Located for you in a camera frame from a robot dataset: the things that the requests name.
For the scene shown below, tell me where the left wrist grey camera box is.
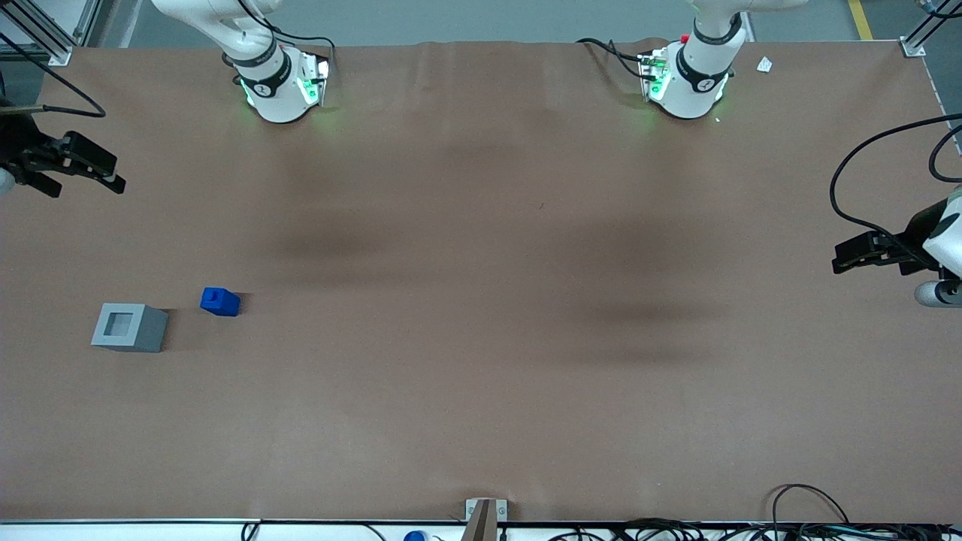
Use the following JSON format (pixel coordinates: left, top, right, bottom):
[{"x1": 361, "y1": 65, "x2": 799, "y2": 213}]
[{"x1": 914, "y1": 280, "x2": 962, "y2": 309}]

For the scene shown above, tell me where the tangled black cable bundle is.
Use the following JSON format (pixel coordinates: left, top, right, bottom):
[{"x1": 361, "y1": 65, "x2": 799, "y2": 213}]
[{"x1": 552, "y1": 516, "x2": 962, "y2": 541}]

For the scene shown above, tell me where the left wrist short black cable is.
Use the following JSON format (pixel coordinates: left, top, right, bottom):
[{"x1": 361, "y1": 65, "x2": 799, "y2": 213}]
[{"x1": 928, "y1": 124, "x2": 962, "y2": 184}]

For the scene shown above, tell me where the left wrist long black cable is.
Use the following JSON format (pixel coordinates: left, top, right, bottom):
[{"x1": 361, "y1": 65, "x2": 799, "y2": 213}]
[{"x1": 829, "y1": 113, "x2": 962, "y2": 250}]

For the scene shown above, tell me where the looped black cable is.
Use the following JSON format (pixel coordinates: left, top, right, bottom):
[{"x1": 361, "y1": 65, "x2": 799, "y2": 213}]
[{"x1": 772, "y1": 483, "x2": 851, "y2": 527}]

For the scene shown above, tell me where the paper table cover sheet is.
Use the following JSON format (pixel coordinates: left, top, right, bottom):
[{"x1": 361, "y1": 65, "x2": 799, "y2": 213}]
[{"x1": 0, "y1": 39, "x2": 962, "y2": 524}]

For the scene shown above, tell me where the aluminium frame extrusion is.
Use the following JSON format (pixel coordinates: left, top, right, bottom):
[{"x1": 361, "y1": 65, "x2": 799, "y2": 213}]
[
  {"x1": 0, "y1": 0, "x2": 100, "y2": 67},
  {"x1": 900, "y1": 0, "x2": 962, "y2": 58}
]

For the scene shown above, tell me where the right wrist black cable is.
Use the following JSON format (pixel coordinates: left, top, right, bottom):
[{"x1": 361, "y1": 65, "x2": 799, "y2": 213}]
[{"x1": 0, "y1": 30, "x2": 107, "y2": 119}]

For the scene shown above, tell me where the left arm base black cable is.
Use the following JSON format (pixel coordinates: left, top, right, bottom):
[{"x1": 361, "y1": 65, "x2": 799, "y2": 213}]
[{"x1": 576, "y1": 37, "x2": 649, "y2": 80}]

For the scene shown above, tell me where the gray square socket base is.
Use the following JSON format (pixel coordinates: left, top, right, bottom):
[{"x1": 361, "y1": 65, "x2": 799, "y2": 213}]
[{"x1": 91, "y1": 303, "x2": 170, "y2": 353}]

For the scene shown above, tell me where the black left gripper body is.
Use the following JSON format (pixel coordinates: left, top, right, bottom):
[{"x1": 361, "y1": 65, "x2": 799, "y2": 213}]
[{"x1": 898, "y1": 197, "x2": 949, "y2": 276}]

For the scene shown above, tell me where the blue plastic block part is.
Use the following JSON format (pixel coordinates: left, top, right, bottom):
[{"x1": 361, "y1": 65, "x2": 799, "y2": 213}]
[{"x1": 200, "y1": 287, "x2": 242, "y2": 318}]

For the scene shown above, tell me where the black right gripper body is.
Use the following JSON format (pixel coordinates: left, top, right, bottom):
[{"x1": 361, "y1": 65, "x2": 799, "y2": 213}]
[{"x1": 0, "y1": 113, "x2": 73, "y2": 181}]

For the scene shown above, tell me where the metal bracket with post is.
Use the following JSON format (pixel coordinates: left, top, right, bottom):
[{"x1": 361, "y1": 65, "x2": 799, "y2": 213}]
[{"x1": 461, "y1": 497, "x2": 509, "y2": 541}]

